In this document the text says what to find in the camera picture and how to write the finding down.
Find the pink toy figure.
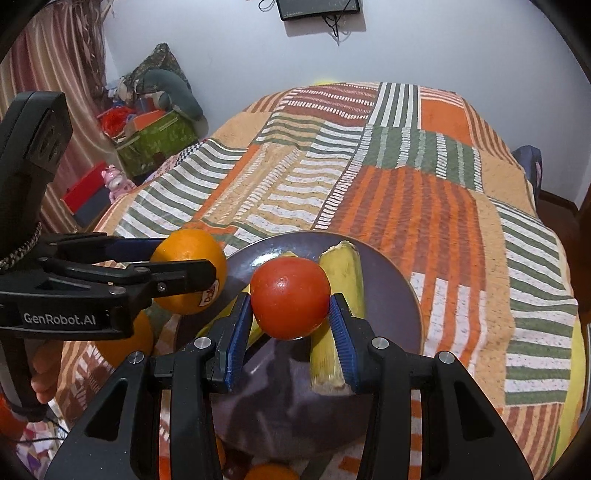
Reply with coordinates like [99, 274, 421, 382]
[102, 165, 136, 202]

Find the green cardboard box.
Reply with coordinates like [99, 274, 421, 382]
[115, 111, 199, 178]

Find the black wall device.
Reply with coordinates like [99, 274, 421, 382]
[276, 0, 362, 21]

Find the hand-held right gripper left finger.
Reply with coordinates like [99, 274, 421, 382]
[44, 292, 252, 480]

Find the striped patchwork blanket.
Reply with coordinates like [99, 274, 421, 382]
[46, 82, 580, 480]

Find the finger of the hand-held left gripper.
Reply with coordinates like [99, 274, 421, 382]
[95, 259, 218, 298]
[42, 233, 169, 266]

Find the braided wrist cord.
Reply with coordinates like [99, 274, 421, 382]
[0, 222, 43, 274]

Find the striped curtain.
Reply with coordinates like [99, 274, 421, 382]
[9, 4, 109, 232]

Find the purple plate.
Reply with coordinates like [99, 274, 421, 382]
[175, 232, 423, 450]

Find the orange with sticker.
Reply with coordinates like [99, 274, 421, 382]
[151, 229, 228, 316]

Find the person's left hand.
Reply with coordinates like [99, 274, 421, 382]
[29, 342, 64, 403]

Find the camouflage cushion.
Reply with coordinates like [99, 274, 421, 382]
[131, 43, 186, 90]

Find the red flat box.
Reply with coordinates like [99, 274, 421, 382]
[61, 161, 112, 215]

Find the red plastic bag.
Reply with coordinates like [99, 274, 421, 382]
[98, 107, 134, 138]

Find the yellow bed sheet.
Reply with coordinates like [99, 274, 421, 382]
[556, 318, 590, 439]

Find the blue fabric bag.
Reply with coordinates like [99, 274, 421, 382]
[512, 145, 546, 200]

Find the black cable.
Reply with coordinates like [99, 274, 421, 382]
[322, 14, 346, 47]

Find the red tomato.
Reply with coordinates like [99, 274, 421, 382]
[250, 257, 332, 341]

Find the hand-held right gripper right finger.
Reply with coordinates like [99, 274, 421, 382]
[329, 293, 536, 480]

